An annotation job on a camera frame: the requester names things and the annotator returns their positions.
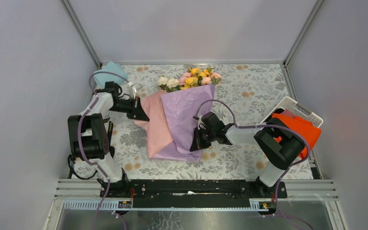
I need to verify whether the pink purple wrapping paper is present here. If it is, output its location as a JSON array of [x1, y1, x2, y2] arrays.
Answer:
[[135, 84, 215, 161]]

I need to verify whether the yellow fake flower stem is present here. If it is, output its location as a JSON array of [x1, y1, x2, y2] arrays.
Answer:
[[179, 67, 221, 90]]

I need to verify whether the white fake flower stem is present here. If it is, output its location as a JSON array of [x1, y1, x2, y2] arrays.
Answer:
[[157, 76, 181, 92]]

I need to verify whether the black ribbon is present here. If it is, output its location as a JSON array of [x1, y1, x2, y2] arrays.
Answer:
[[68, 117, 114, 180]]

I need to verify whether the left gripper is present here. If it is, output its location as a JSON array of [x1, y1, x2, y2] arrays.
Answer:
[[108, 96, 150, 121]]

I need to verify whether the pink fake flower stem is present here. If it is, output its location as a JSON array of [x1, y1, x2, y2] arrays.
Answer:
[[179, 72, 222, 89]]

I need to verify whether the orange cloth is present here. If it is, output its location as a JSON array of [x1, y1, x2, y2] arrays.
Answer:
[[267, 113, 322, 148]]

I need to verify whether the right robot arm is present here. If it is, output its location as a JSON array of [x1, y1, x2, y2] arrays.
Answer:
[[189, 112, 310, 197]]

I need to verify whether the white plastic basket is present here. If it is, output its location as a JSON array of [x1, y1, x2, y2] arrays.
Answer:
[[260, 96, 323, 128]]

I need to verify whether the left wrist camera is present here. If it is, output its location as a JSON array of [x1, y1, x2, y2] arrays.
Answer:
[[128, 81, 138, 99]]

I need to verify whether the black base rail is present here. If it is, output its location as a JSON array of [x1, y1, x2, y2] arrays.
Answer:
[[98, 179, 288, 208]]

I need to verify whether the floral tablecloth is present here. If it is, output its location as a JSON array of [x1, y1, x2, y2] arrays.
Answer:
[[109, 64, 288, 180]]

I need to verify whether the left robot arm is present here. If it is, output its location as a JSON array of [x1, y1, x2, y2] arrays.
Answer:
[[68, 81, 149, 197]]

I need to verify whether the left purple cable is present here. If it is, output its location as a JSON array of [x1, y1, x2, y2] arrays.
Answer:
[[77, 71, 131, 230]]

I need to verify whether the pink cloth in basket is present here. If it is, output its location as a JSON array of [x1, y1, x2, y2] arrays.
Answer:
[[281, 109, 296, 118]]

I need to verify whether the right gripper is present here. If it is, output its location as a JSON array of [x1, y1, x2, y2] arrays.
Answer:
[[191, 126, 216, 151]]

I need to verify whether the light blue folded towel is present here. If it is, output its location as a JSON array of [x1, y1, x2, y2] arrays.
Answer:
[[93, 62, 129, 89]]

